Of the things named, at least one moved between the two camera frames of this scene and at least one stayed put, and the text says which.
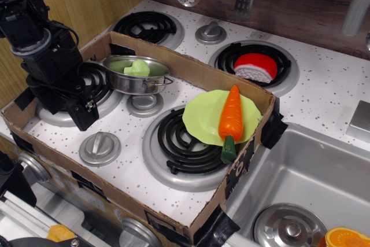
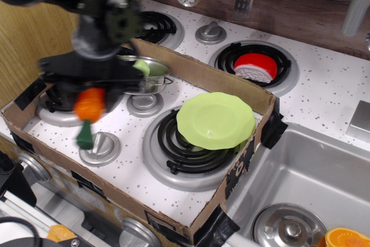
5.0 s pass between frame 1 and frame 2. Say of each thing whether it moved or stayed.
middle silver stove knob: stayed
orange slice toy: stayed
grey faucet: stayed
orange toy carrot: moved
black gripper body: moved
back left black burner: stayed
